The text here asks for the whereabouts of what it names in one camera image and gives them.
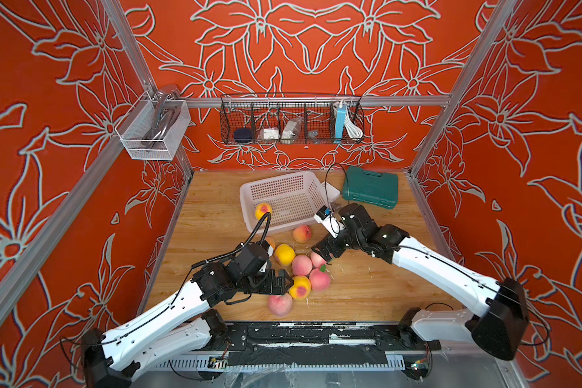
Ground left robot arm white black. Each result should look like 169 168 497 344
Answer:
77 213 292 387

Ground white packet in basket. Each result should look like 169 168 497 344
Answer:
280 117 303 145

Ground white cable in basket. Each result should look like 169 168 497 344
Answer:
343 103 364 142

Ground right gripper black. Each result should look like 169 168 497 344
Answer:
307 223 365 263

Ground pink peach front with leaf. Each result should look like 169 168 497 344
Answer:
268 294 294 317

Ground pink peach with leaf upper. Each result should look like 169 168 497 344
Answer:
310 252 327 268

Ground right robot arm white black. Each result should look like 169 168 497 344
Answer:
312 203 530 361

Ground pink peach with leaf lower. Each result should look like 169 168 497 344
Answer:
309 265 331 291

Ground small white box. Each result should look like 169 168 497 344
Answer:
322 181 340 203

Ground pink peach middle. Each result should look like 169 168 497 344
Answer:
291 255 314 276

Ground green plastic tool case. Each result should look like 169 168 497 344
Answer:
342 167 399 210

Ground yellow red peach front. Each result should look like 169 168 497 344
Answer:
289 276 311 300

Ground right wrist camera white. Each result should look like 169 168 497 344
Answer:
314 205 344 238

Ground white adapter in basket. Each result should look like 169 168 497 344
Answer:
258 128 280 142

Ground pink plastic perforated basket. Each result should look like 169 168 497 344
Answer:
239 171 329 234

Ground clear plastic wall bin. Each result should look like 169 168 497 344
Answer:
115 99 191 161

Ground orange pink peach near basket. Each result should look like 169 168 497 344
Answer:
292 225 312 243

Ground light blue box in basket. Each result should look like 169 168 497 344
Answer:
333 101 347 144

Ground black wire wall basket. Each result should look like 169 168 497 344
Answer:
219 92 366 146

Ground pink peach with leaf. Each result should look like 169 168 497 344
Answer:
310 252 327 268
268 294 294 317
309 265 331 291

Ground metal tongs in bin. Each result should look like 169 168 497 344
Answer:
142 84 180 150

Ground dark round object in basket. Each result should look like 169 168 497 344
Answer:
233 127 253 144

